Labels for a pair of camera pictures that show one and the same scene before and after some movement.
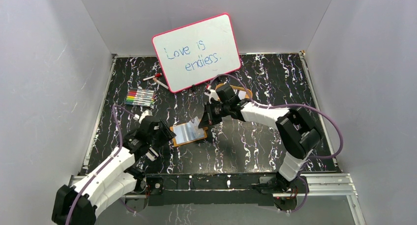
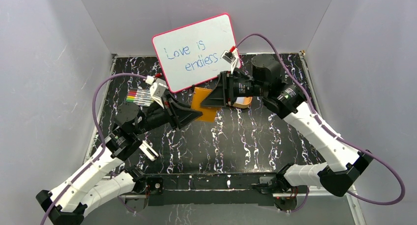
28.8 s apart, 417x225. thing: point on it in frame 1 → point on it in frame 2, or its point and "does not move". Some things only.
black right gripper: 208,118 → 223,93
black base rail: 222,189 does not move
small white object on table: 152,154 does not move
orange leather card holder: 188,132 → 209,113
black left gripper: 163,132 → 171,109
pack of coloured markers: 141,97 does not move
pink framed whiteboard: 197,52 does not move
